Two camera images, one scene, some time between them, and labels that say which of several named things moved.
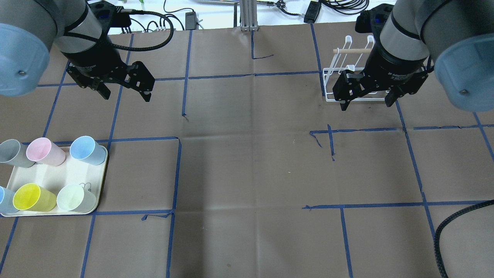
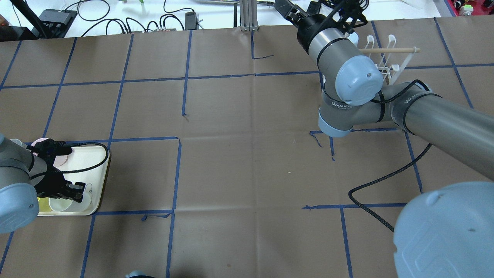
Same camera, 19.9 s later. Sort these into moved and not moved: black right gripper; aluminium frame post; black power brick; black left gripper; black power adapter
Moved: black right gripper; black left gripper
Not moved: black power adapter; black power brick; aluminium frame post
